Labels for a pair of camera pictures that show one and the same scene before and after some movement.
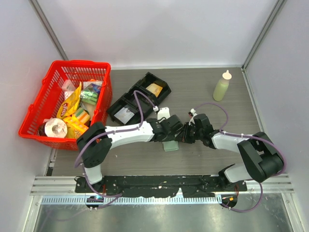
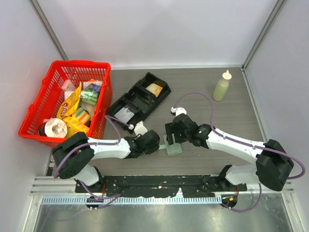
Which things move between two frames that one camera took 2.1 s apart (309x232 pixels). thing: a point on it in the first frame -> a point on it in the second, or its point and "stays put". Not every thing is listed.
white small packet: [68, 86] stays put
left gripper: [171, 137] -> [153, 149]
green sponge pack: [88, 95] stays put
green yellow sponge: [83, 115] stays put
